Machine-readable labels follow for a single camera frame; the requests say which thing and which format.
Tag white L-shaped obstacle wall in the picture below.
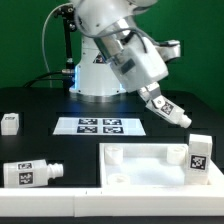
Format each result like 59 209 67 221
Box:
0 165 224 217

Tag black cables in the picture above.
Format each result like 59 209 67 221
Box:
22 69 73 88

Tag grey arm hose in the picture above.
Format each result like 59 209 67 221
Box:
73 6 149 54

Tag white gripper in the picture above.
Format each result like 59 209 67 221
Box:
110 41 168 109

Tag paper sheet with tags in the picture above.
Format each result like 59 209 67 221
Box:
53 117 145 136

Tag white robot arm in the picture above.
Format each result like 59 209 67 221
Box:
69 0 180 109

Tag black camera stand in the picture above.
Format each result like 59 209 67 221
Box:
54 3 77 92

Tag white cable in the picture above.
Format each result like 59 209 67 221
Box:
41 3 73 88

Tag white square tabletop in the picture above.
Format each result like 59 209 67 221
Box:
99 143 216 188

